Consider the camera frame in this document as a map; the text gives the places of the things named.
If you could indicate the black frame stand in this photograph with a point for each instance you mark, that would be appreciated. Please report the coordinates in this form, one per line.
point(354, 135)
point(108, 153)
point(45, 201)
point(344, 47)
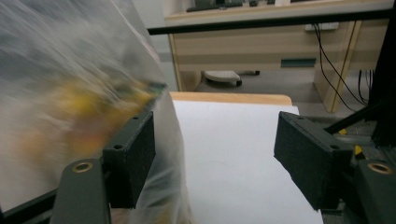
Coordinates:
point(384, 93)

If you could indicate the black and yellow chip bag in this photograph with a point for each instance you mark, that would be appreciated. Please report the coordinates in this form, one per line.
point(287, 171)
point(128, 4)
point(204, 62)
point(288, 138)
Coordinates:
point(77, 102)

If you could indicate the clear plastic bag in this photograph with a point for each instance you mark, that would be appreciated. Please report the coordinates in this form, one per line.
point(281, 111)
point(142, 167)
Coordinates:
point(62, 37)

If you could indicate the wooden table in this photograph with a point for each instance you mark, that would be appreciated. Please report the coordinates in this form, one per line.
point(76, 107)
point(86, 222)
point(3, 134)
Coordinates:
point(230, 97)

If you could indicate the black keyboard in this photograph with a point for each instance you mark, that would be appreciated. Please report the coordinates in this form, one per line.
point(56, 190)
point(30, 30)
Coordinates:
point(214, 6)

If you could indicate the light wooden desk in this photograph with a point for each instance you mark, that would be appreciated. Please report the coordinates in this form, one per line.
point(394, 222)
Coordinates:
point(249, 46)

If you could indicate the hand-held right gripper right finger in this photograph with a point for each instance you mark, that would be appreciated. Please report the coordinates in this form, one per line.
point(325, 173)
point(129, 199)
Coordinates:
point(308, 155)

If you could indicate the white table sheet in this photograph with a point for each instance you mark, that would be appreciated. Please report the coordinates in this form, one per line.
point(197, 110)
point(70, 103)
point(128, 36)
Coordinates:
point(230, 161)

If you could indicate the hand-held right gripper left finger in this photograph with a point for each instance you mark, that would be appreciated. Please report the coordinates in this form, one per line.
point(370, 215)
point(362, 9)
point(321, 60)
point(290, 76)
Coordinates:
point(130, 155)

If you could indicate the white chair base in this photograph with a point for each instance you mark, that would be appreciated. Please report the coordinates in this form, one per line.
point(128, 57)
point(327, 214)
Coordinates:
point(222, 75)

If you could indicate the black horizontal frame bar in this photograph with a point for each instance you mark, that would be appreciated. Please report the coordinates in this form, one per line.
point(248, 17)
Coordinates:
point(249, 22)

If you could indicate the yellow and black tape piece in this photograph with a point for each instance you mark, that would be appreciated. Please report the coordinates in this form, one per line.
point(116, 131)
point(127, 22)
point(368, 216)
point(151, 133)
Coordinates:
point(358, 150)

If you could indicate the white power strip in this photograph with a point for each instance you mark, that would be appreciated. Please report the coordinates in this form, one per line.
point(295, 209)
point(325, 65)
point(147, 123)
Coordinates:
point(327, 26)

